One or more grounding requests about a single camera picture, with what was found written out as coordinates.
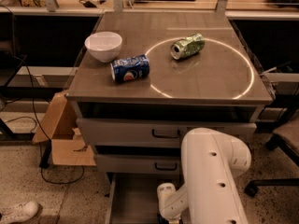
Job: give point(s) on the grey middle drawer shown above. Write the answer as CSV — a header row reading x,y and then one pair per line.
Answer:
x,y
138,164

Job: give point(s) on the blue crushed Pepsi can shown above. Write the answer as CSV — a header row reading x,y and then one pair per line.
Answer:
x,y
128,69

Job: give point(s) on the grey top drawer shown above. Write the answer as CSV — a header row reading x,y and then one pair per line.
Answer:
x,y
152,133

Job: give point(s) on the white sneaker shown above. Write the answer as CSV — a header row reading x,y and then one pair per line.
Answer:
x,y
19,212

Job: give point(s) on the white ceramic bowl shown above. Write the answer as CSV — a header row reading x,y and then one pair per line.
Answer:
x,y
104,46

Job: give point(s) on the brown cardboard box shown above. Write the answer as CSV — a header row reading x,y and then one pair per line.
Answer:
x,y
59,127

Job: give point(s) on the blue RXBAR snack bar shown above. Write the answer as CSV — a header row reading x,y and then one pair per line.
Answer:
x,y
160,219

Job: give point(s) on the green crushed soda can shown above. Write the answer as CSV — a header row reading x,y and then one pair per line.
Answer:
x,y
187,46

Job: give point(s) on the dark side desk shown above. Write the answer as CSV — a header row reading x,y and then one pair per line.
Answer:
x,y
8,69

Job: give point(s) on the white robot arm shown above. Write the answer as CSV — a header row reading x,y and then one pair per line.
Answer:
x,y
210,161

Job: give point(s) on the grey drawer cabinet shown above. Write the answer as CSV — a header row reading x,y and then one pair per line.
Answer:
x,y
218,84

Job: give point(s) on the grey open bottom drawer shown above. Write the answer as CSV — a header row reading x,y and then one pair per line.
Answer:
x,y
133,198

